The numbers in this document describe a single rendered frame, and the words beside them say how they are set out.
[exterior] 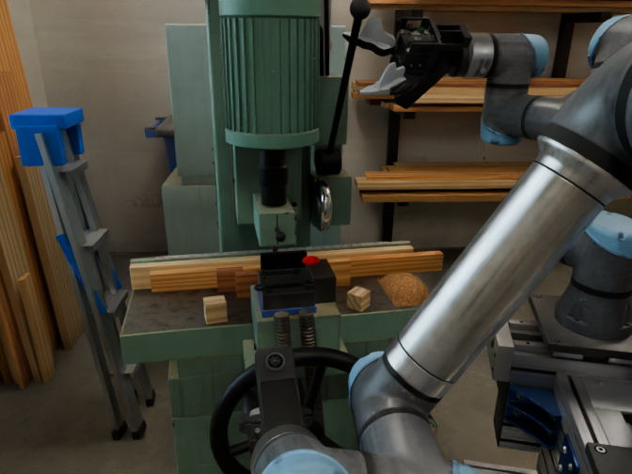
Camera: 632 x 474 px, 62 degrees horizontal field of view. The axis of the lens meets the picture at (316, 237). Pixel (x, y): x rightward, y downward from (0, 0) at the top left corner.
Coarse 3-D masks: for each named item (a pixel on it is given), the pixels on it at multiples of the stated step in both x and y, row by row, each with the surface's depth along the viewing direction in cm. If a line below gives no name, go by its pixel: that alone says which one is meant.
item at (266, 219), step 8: (256, 200) 107; (288, 200) 107; (256, 208) 104; (264, 208) 102; (272, 208) 102; (280, 208) 102; (288, 208) 103; (256, 216) 106; (264, 216) 100; (272, 216) 100; (280, 216) 100; (288, 216) 101; (256, 224) 107; (264, 224) 100; (272, 224) 101; (280, 224) 101; (288, 224) 101; (264, 232) 101; (272, 232) 101; (288, 232) 102; (264, 240) 102; (272, 240) 102; (288, 240) 102
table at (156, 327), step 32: (352, 288) 108; (128, 320) 95; (160, 320) 95; (192, 320) 96; (352, 320) 98; (384, 320) 100; (128, 352) 92; (160, 352) 93; (192, 352) 94; (224, 352) 96
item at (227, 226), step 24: (216, 0) 106; (216, 24) 107; (216, 48) 109; (216, 72) 110; (216, 96) 112; (216, 120) 114; (216, 144) 116; (216, 168) 118; (216, 192) 122; (240, 240) 125
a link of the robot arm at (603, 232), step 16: (592, 224) 103; (608, 224) 103; (624, 224) 104; (592, 240) 103; (608, 240) 101; (624, 240) 100; (576, 256) 107; (592, 256) 104; (608, 256) 102; (624, 256) 101; (576, 272) 108; (592, 272) 104; (608, 272) 103; (624, 272) 102; (592, 288) 105; (608, 288) 104; (624, 288) 103
